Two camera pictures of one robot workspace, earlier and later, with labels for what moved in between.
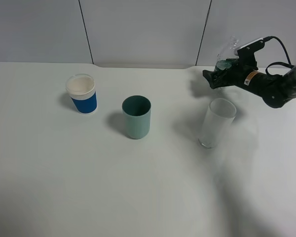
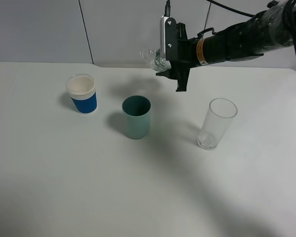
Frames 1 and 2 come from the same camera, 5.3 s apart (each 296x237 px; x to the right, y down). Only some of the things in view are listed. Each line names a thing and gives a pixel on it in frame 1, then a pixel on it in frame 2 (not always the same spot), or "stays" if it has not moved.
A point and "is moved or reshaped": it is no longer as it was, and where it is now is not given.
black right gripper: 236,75 to 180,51
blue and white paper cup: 81,88 stays
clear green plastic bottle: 224,60 is moved or reshaped
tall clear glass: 219,117 stays
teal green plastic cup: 136,110 stays
